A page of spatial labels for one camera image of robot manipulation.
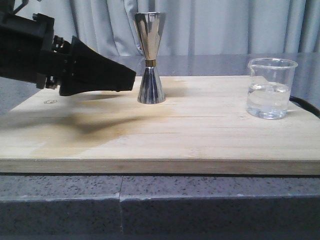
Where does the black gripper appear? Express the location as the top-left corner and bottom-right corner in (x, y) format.
(32, 13), (136, 96)

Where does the grey curtain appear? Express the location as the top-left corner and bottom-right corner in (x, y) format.
(18, 0), (320, 56)

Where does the black cable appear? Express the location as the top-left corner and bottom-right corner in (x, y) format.
(289, 96), (320, 119)

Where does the steel double jigger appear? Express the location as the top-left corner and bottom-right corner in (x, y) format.
(134, 12), (166, 104)

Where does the wooden cutting board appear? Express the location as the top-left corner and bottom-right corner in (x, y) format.
(0, 76), (320, 175)

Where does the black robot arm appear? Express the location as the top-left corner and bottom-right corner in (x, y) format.
(0, 0), (136, 96)

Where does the clear glass beaker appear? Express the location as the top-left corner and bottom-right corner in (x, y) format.
(246, 57), (298, 120)

